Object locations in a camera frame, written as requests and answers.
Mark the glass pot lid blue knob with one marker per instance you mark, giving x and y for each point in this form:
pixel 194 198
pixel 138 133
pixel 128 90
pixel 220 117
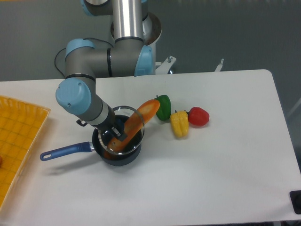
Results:
pixel 120 114

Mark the green toy bell pepper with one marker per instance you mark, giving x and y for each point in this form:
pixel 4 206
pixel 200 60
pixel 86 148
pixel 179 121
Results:
pixel 164 111

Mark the yellow toy bell pepper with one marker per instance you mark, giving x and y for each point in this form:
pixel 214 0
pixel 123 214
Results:
pixel 180 124

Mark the yellow plastic basket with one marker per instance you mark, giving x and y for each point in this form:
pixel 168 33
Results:
pixel 20 124

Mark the orange toy baguette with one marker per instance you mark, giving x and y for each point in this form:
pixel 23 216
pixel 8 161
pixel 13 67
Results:
pixel 150 110

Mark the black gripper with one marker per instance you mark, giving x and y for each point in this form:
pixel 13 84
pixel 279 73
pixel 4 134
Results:
pixel 105 121

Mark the dark saucepan blue handle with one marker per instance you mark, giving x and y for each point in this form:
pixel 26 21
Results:
pixel 86 147

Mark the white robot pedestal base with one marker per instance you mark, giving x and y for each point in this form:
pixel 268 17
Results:
pixel 152 30

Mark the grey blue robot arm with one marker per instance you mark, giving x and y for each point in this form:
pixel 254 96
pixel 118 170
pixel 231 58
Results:
pixel 129 56

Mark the red toy bell pepper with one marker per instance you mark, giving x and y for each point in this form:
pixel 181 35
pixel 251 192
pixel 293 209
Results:
pixel 198 116

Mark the black device table corner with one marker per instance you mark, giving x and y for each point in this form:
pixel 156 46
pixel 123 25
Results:
pixel 295 197

